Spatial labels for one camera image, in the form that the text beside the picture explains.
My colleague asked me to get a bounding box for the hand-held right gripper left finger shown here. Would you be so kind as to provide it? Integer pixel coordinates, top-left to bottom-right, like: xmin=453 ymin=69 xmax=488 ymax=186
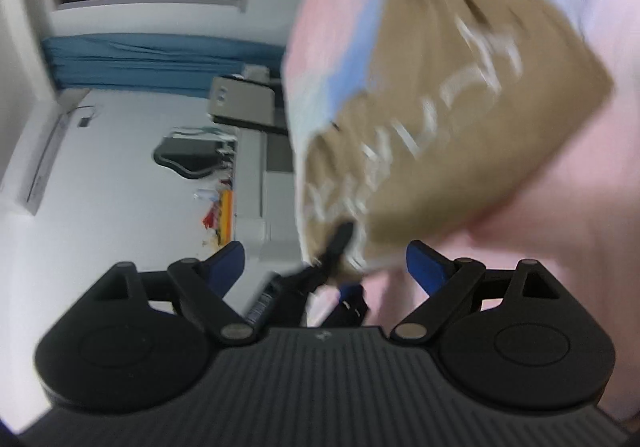
xmin=92 ymin=241 xmax=258 ymax=345

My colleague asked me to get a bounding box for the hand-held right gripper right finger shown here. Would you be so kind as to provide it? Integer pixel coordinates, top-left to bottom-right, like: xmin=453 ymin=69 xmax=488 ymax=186
xmin=390 ymin=241 xmax=563 ymax=345

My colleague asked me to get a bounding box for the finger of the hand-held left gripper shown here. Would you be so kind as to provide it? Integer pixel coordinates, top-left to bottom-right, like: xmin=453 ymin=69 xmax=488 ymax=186
xmin=312 ymin=222 xmax=357 ymax=288

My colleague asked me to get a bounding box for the tan printed t-shirt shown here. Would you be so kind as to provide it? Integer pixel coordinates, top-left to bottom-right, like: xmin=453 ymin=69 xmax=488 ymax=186
xmin=295 ymin=0 xmax=616 ymax=278

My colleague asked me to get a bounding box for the orange tray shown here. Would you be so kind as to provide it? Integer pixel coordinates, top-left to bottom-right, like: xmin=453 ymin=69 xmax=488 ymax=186
xmin=217 ymin=190 xmax=236 ymax=245

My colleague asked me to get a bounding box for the white dressing table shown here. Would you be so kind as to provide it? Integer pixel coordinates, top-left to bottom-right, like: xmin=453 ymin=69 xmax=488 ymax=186
xmin=230 ymin=127 xmax=306 ymax=258

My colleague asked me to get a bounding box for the wavy framed mirror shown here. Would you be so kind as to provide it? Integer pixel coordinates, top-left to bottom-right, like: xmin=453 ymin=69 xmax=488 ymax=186
xmin=152 ymin=127 xmax=236 ymax=180

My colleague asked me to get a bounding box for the pastel bed blanket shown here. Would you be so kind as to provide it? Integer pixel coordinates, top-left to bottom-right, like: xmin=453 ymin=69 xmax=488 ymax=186
xmin=280 ymin=0 xmax=640 ymax=428

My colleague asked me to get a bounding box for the black and beige chair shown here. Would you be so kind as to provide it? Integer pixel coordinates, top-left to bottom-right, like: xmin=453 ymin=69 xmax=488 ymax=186
xmin=209 ymin=67 xmax=301 ymax=138

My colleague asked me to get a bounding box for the narrow blue curtain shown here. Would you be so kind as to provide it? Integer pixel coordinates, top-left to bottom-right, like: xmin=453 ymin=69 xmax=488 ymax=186
xmin=42 ymin=34 xmax=286 ymax=100

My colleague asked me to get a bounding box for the white air conditioner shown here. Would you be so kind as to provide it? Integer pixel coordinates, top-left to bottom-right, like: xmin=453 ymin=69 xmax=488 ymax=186
xmin=0 ymin=100 xmax=78 ymax=215

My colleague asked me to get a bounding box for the air conditioner wall plug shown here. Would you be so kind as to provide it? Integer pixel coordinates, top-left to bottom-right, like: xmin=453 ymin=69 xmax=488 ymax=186
xmin=75 ymin=104 xmax=103 ymax=128

